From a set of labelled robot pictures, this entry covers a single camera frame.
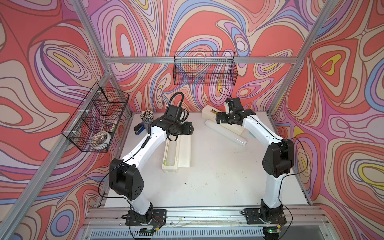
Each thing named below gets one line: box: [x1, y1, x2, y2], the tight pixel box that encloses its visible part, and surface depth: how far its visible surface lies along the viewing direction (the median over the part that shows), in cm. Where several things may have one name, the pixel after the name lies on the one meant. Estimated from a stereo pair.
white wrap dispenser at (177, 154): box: [162, 134, 192, 173], surface depth 90 cm
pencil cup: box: [139, 109, 154, 130], surface depth 95 cm
